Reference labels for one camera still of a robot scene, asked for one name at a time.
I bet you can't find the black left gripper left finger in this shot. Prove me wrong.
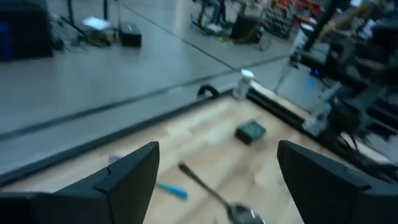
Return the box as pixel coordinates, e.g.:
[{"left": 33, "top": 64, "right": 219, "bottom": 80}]
[{"left": 0, "top": 141, "right": 160, "bottom": 224}]

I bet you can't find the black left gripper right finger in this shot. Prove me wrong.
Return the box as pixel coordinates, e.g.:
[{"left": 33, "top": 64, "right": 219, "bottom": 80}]
[{"left": 276, "top": 139, "right": 398, "bottom": 224}]

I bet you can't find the long black spoon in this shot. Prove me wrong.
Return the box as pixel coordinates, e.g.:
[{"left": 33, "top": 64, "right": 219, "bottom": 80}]
[{"left": 177, "top": 162, "right": 267, "bottom": 224}]

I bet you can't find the dark green tin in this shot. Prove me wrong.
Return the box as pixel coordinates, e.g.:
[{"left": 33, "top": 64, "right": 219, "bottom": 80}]
[{"left": 234, "top": 119, "right": 267, "bottom": 146}]

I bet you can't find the white pill bottle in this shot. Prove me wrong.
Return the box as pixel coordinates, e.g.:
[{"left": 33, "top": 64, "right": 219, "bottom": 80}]
[{"left": 233, "top": 68, "right": 255, "bottom": 101}]

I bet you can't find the small black case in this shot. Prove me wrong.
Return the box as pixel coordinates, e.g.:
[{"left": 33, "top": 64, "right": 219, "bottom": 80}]
[{"left": 118, "top": 21, "right": 142, "bottom": 48}]

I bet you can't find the large dark cabinet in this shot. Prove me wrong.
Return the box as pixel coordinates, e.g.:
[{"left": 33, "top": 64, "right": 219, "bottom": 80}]
[{"left": 0, "top": 1, "right": 53, "bottom": 62}]

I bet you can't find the red parts shelf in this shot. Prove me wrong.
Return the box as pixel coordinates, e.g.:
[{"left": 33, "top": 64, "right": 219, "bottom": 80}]
[{"left": 262, "top": 0, "right": 323, "bottom": 40}]

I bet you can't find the black box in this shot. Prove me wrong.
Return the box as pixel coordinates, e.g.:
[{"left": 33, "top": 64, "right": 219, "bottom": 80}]
[{"left": 229, "top": 14, "right": 262, "bottom": 44}]

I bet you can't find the black aluminium table frame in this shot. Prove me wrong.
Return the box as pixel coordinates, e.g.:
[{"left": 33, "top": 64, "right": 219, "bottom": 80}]
[{"left": 0, "top": 86, "right": 398, "bottom": 187}]

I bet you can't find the black frame clamp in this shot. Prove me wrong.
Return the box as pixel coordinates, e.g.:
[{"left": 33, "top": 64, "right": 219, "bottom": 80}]
[{"left": 197, "top": 84, "right": 221, "bottom": 100}]

